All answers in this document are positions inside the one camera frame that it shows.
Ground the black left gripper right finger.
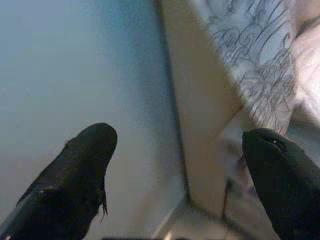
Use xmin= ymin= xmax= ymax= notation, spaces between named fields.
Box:
xmin=241 ymin=127 xmax=320 ymax=240

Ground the white grey floral blanket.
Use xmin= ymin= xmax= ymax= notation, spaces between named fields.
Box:
xmin=204 ymin=0 xmax=320 ymax=136

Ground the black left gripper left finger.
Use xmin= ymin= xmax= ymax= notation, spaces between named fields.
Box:
xmin=0 ymin=122 xmax=118 ymax=240

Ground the beige bed frame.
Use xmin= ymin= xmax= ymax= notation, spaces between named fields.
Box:
xmin=157 ymin=0 xmax=245 ymax=218

